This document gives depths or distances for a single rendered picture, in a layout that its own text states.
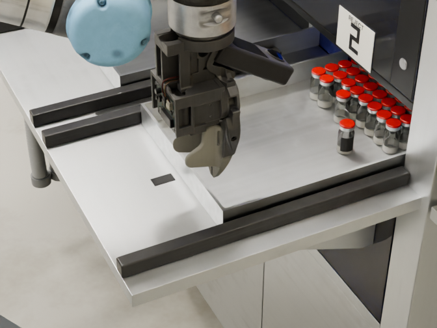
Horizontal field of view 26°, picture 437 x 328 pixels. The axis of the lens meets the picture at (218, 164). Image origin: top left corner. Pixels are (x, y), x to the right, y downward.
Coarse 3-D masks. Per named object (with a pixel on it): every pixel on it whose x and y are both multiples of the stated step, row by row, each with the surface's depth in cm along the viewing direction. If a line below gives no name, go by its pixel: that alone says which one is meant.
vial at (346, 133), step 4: (340, 128) 126; (344, 128) 126; (352, 128) 126; (340, 132) 127; (344, 132) 126; (348, 132) 126; (352, 132) 127; (340, 136) 127; (344, 136) 126; (348, 136) 126; (352, 136) 127; (340, 140) 127; (340, 144) 128; (352, 148) 128; (340, 152) 128; (344, 152) 128; (348, 152) 128
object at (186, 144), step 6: (180, 138) 114; (186, 138) 115; (192, 138) 115; (198, 138) 116; (174, 144) 115; (180, 144) 115; (186, 144) 115; (192, 144) 116; (198, 144) 116; (180, 150) 115; (186, 150) 116; (210, 168) 118
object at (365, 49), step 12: (348, 12) 125; (348, 24) 126; (360, 24) 123; (348, 36) 127; (360, 36) 124; (372, 36) 122; (348, 48) 128; (360, 48) 125; (372, 48) 122; (360, 60) 126
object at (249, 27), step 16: (160, 0) 164; (240, 0) 164; (256, 0) 164; (160, 16) 159; (240, 16) 159; (256, 16) 159; (272, 16) 159; (240, 32) 155; (256, 32) 155; (272, 32) 155; (288, 32) 155; (304, 32) 149; (288, 48) 150; (304, 48) 151; (128, 64) 147; (144, 64) 147; (112, 80) 142; (128, 80) 139; (144, 80) 140
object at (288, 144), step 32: (320, 64) 143; (256, 96) 140; (288, 96) 140; (160, 128) 128; (256, 128) 133; (288, 128) 133; (320, 128) 133; (256, 160) 127; (288, 160) 127; (320, 160) 127; (352, 160) 127; (384, 160) 122; (192, 192) 122; (224, 192) 122; (256, 192) 122; (288, 192) 117
